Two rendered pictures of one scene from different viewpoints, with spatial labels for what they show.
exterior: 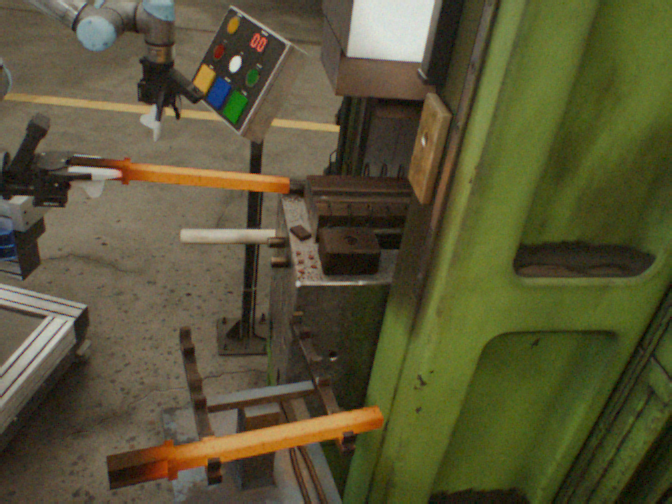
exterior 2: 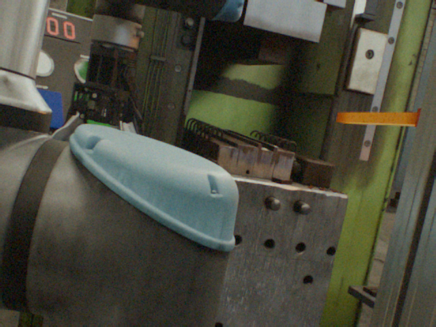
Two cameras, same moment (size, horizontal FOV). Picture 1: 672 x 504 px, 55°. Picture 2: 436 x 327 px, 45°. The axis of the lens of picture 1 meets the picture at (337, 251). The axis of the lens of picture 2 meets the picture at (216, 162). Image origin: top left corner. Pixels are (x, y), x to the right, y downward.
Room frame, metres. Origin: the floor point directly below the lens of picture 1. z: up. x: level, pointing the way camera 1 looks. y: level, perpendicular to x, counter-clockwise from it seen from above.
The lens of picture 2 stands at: (1.45, 1.38, 1.09)
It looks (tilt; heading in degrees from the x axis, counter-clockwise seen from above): 7 degrees down; 268
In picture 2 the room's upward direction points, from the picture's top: 11 degrees clockwise
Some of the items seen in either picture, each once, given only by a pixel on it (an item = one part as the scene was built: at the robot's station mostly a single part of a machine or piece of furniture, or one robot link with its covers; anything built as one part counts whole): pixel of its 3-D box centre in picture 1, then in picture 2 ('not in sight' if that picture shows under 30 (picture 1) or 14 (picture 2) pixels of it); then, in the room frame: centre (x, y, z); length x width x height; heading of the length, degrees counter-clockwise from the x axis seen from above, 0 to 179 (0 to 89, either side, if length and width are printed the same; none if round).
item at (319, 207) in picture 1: (396, 205); (231, 148); (1.36, -0.12, 0.96); 0.42 x 0.20 x 0.09; 105
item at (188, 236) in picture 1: (254, 236); not in sight; (1.62, 0.25, 0.62); 0.44 x 0.05 x 0.05; 105
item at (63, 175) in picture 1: (67, 173); not in sight; (1.00, 0.51, 1.13); 0.09 x 0.05 x 0.02; 102
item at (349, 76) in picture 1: (427, 60); (256, 22); (1.36, -0.12, 1.32); 0.42 x 0.20 x 0.10; 105
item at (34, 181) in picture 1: (36, 176); not in sight; (1.01, 0.57, 1.11); 0.12 x 0.08 x 0.09; 105
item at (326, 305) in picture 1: (386, 303); (230, 238); (1.31, -0.15, 0.69); 0.56 x 0.38 x 0.45; 105
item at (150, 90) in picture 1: (158, 80); (105, 86); (1.61, 0.54, 1.07); 0.09 x 0.08 x 0.12; 83
